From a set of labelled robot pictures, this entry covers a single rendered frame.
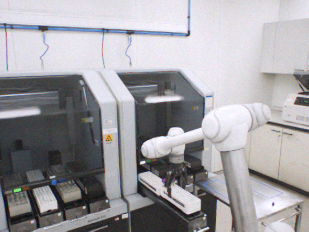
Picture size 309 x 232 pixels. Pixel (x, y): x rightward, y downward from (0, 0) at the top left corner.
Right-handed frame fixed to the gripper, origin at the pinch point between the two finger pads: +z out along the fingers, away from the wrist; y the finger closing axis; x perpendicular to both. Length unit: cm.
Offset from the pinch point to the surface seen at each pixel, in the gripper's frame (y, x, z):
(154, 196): -6.9, 16.4, 8.4
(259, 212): 33, -38, 7
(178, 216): -6.9, -11.7, 9.4
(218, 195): 27.2, -9.1, 6.7
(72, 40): -17, 148, -101
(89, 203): -47, 30, 7
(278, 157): 228, 86, 49
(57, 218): -68, 29, 11
